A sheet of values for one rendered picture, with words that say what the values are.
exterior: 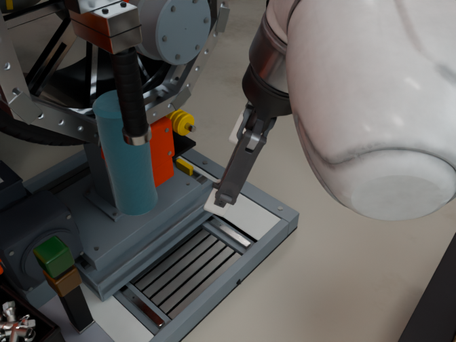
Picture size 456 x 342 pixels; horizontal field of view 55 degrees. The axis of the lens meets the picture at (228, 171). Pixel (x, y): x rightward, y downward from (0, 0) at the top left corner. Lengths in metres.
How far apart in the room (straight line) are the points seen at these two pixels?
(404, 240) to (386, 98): 1.37
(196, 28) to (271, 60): 0.36
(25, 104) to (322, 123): 0.63
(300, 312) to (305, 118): 1.11
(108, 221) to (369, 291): 0.81
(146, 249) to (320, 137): 1.05
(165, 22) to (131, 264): 0.74
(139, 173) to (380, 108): 0.66
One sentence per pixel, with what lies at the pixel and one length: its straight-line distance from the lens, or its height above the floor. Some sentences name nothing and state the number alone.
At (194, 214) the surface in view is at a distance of 1.36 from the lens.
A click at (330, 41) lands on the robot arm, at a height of 1.04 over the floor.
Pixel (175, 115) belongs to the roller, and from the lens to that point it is 1.11.
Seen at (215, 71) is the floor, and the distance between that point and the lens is 2.40.
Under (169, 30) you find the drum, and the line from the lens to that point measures 0.75.
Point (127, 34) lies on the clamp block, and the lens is 0.60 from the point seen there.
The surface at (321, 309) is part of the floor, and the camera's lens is 1.38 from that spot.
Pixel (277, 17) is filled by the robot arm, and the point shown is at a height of 1.00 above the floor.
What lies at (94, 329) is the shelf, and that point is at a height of 0.45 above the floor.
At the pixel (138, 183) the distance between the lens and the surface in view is 0.87.
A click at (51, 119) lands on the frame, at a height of 0.71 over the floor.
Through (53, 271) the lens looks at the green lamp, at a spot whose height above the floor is 0.64.
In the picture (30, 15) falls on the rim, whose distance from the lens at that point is 0.90.
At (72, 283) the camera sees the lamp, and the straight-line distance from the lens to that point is 0.73.
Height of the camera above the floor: 1.16
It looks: 42 degrees down
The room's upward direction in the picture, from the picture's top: straight up
